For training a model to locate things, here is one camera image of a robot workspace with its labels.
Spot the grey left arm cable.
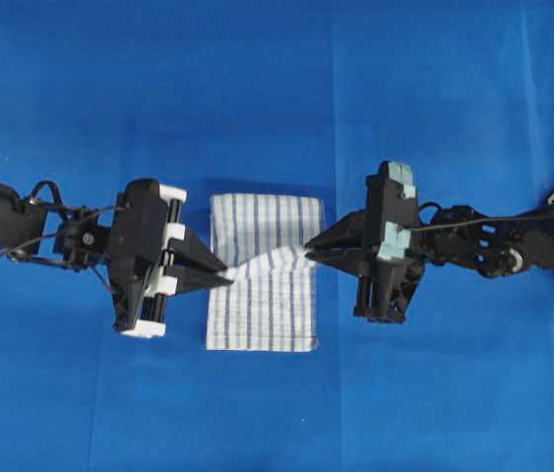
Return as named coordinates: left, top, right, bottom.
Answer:
left=0, top=205, right=125, bottom=279

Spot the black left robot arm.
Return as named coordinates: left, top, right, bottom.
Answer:
left=0, top=179, right=231, bottom=338

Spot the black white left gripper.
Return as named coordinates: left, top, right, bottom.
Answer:
left=107, top=179, right=233, bottom=339

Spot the white blue striped towel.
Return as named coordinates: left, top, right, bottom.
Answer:
left=206, top=193, right=324, bottom=353

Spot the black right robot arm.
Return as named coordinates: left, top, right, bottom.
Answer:
left=305, top=161, right=554, bottom=324

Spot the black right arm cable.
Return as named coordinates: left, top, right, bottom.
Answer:
left=399, top=213, right=554, bottom=232

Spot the blue table cloth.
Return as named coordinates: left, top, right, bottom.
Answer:
left=0, top=1, right=554, bottom=471

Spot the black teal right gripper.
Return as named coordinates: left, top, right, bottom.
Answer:
left=305, top=161, right=425, bottom=324

